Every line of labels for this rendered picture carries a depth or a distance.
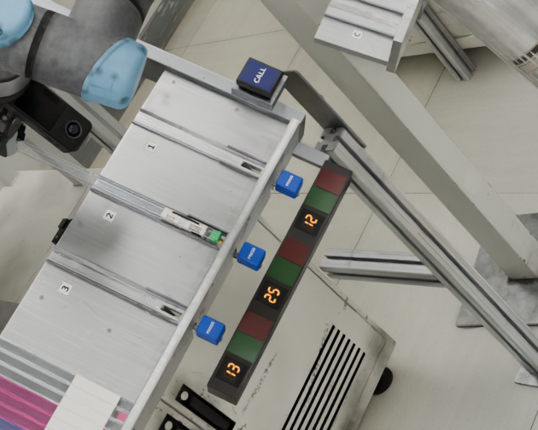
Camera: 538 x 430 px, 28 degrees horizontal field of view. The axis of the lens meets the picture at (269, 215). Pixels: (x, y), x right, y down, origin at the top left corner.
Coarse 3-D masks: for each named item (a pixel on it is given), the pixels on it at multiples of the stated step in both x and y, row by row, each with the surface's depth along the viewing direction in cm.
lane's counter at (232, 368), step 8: (224, 360) 130; (232, 360) 130; (224, 368) 129; (232, 368) 129; (240, 368) 129; (248, 368) 130; (216, 376) 129; (224, 376) 129; (232, 376) 129; (240, 376) 129; (232, 384) 129
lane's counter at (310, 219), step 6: (306, 210) 138; (300, 216) 138; (306, 216) 138; (312, 216) 138; (318, 216) 138; (300, 222) 137; (306, 222) 137; (312, 222) 137; (318, 222) 137; (300, 228) 137; (306, 228) 137; (312, 228) 137; (318, 228) 137; (312, 234) 137
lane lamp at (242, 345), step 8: (240, 336) 131; (248, 336) 131; (232, 344) 131; (240, 344) 131; (248, 344) 131; (256, 344) 131; (232, 352) 130; (240, 352) 130; (248, 352) 130; (256, 352) 130; (248, 360) 130
